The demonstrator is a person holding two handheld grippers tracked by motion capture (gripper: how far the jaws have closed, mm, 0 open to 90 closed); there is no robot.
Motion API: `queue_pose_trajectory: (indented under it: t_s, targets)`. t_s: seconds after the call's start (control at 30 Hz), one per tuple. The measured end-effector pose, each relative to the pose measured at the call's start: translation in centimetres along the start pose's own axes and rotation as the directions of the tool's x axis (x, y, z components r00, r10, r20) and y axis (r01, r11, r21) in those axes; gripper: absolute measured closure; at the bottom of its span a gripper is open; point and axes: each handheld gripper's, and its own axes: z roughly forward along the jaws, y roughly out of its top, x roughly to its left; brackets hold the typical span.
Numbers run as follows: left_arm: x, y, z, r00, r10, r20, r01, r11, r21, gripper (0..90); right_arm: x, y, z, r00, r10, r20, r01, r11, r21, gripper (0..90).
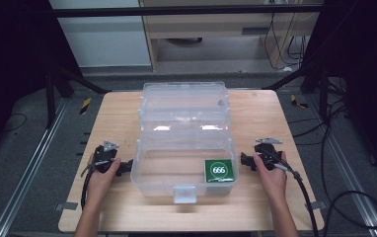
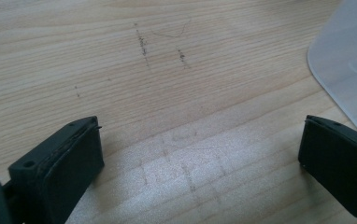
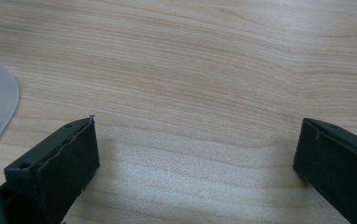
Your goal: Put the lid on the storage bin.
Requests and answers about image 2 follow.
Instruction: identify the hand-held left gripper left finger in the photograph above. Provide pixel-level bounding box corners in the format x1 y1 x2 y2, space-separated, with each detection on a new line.
7 116 106 224

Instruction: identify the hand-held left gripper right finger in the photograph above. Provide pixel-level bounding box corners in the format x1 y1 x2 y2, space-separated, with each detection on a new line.
297 114 357 224

